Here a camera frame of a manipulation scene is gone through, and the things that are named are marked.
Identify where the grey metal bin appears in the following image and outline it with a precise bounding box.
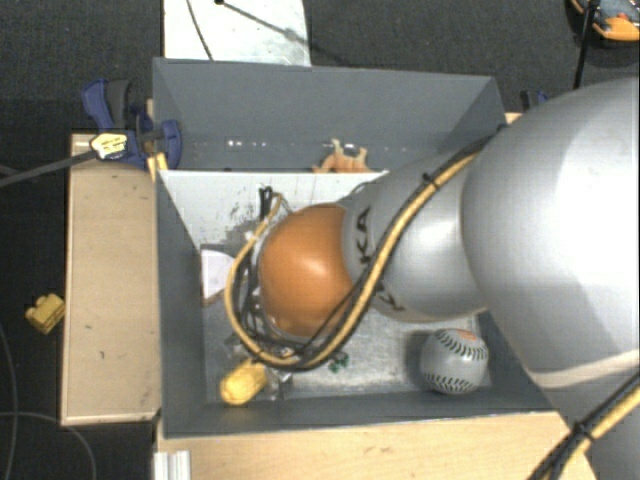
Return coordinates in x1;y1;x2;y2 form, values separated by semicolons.
151;56;557;440

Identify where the white box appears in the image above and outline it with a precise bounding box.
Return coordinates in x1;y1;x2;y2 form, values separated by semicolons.
199;249;236;308

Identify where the pale wood board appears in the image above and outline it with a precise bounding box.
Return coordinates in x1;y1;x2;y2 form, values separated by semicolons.
59;132;164;427

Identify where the grey baseball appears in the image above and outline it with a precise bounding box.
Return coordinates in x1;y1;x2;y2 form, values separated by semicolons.
419;328;490;396

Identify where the orange toy animal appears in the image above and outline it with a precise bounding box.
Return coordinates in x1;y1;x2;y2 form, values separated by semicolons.
312;138;371;174

